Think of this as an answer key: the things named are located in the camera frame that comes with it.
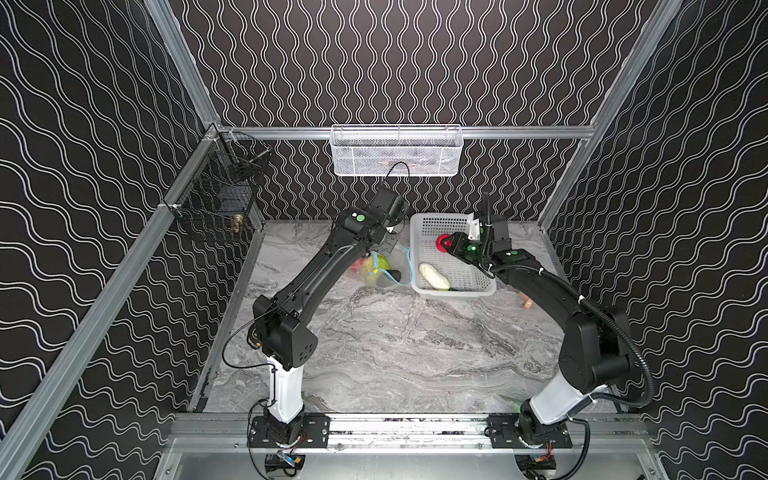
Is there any white plastic basket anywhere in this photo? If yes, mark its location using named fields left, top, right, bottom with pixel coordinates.
left=410, top=212, right=497, bottom=299

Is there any aluminium front rail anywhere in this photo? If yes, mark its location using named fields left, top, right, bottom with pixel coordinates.
left=166, top=413, right=652, bottom=454

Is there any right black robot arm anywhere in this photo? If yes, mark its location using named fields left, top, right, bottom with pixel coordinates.
left=436, top=220, right=655, bottom=447

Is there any red apple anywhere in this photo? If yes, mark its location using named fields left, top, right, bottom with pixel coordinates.
left=350, top=258, right=364, bottom=272
left=436, top=234, right=451, bottom=253

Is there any white mesh wall basket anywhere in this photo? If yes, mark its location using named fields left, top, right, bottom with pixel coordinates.
left=329, top=124, right=464, bottom=177

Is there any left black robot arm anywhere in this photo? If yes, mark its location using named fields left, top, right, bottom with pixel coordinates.
left=247, top=187, right=406, bottom=443

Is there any clear zip top bag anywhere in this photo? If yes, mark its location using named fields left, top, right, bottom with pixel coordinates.
left=346, top=242, right=414, bottom=290

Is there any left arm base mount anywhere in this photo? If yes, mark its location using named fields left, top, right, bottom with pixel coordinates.
left=247, top=411, right=331, bottom=449

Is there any green cabbage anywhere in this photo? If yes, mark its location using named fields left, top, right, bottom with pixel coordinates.
left=359, top=252, right=390, bottom=284

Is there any white daikon radish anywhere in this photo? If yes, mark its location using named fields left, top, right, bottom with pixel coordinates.
left=419, top=263, right=451, bottom=291

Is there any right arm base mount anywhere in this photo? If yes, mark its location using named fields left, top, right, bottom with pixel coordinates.
left=484, top=413, right=573, bottom=449

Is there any black wire wall basket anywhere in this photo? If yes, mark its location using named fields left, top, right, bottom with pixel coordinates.
left=162, top=125, right=274, bottom=246

